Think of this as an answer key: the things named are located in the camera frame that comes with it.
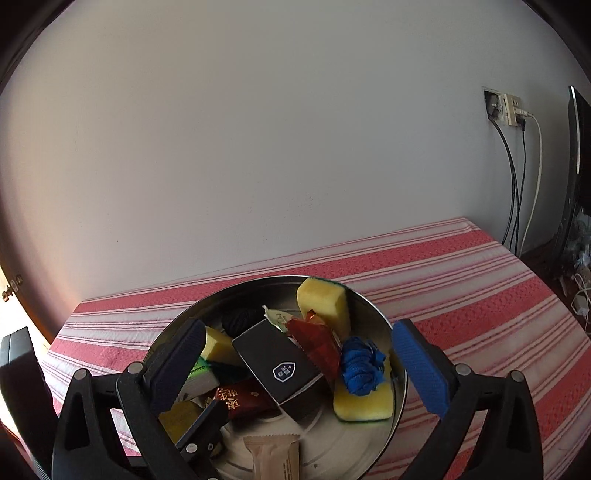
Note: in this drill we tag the small green-backed yellow sponge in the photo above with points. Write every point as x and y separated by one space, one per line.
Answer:
364 406

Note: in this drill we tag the large yellow sponge block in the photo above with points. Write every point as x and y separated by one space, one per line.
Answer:
178 422

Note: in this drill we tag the green-backed yellow scouring sponge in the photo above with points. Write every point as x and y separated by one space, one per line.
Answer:
321 302

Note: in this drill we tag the white wall outlet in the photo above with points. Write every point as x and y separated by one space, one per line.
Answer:
512 108

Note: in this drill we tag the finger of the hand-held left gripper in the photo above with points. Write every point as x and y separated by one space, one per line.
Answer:
205 429

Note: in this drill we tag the dark red snack packet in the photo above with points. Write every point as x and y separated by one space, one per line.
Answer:
244 399

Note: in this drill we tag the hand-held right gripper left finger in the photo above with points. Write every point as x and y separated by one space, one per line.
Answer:
178 364

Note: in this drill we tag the round metal cookie tin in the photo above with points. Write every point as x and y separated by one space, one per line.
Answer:
332 452

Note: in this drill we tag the yellow sponge wedge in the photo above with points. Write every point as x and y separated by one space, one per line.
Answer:
219 344

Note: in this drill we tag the red striped desktop tablecloth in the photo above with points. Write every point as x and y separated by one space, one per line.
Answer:
485 300

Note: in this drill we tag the blue scrunchie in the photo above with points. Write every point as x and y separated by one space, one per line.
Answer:
360 369

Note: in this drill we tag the bright red snack packet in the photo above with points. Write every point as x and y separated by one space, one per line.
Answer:
316 344

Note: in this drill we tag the black flat screen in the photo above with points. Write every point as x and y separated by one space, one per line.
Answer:
579 184

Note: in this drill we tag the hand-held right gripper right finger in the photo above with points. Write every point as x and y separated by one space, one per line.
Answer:
420 369

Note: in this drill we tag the wooden door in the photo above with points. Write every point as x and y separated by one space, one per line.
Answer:
14 318

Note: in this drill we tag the green tissue pack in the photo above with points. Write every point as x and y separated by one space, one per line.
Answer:
203 381

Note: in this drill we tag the beige snack packet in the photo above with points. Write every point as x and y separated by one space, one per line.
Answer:
274 459

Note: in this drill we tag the black scrunchie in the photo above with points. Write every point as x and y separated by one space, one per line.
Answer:
240 321

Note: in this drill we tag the black cardboard box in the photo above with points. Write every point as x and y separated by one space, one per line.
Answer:
277 369

